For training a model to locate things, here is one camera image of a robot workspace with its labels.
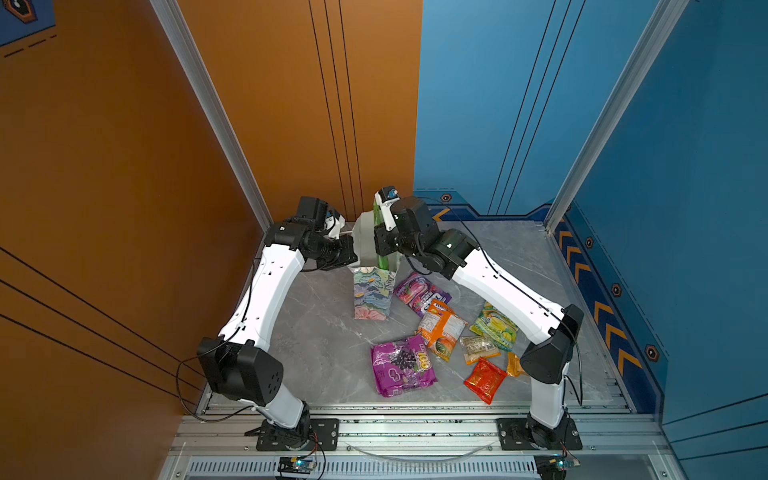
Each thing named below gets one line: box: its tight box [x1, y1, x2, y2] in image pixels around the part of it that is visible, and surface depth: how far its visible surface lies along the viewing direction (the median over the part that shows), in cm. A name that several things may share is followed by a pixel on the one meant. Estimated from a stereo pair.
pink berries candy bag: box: [393, 272, 452, 317], surface depth 98 cm
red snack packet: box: [463, 357, 508, 405], surface depth 82 cm
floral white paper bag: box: [349, 210, 401, 321], surface depth 80 cm
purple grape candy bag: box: [370, 335, 438, 398], surface depth 81 cm
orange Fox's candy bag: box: [416, 299, 468, 362], surface depth 90 cm
